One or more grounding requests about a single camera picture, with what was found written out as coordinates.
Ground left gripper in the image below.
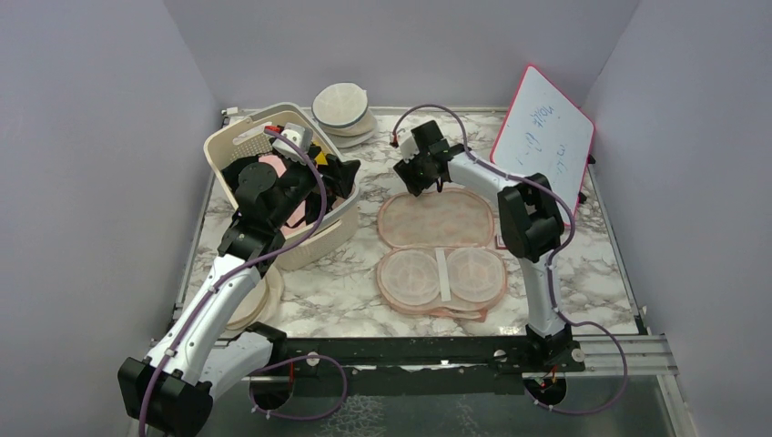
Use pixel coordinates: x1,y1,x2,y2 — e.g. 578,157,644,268
270,146,360,229

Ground pink bra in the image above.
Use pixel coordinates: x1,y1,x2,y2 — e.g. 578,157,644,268
258,154,311,238

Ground peach patterned mesh laundry bag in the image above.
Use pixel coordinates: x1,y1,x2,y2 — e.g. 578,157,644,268
376,188,508,321

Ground cream plastic laundry basket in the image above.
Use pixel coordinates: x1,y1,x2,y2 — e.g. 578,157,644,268
204,103,361,273

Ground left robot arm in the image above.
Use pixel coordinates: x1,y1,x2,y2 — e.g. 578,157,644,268
117,147,361,436

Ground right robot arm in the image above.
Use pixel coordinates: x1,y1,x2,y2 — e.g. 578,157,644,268
390,120,574,371

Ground cream round laundry bags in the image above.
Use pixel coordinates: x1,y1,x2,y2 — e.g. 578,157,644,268
221,267,285,339

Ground yellow garment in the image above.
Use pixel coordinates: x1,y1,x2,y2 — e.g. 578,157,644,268
314,152,328,166

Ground red staples box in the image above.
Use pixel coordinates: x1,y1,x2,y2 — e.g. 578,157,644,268
495,235,507,250

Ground pink framed whiteboard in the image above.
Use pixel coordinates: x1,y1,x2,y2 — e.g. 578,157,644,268
490,65,595,216

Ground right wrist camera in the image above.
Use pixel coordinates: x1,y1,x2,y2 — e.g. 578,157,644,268
391,132,420,163

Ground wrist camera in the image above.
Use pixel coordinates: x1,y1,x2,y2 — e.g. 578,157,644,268
391,132,420,163
263,123,312,163

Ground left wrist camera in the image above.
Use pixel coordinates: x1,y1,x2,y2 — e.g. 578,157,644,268
263,123,312,163

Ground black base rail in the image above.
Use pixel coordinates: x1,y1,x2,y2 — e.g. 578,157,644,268
244,336,585,399

